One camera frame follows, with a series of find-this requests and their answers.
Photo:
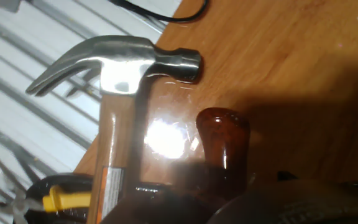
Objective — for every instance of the metal lever with brown knob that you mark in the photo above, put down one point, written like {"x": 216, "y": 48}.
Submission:
{"x": 222, "y": 140}

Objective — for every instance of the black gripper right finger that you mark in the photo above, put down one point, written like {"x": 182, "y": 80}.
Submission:
{"x": 291, "y": 202}

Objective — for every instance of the black base lever press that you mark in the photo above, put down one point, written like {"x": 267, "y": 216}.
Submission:
{"x": 57, "y": 180}

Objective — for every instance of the large wooden board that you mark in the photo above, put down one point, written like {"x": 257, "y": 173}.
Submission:
{"x": 291, "y": 46}

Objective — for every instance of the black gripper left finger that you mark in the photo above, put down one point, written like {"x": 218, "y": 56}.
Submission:
{"x": 160, "y": 208}

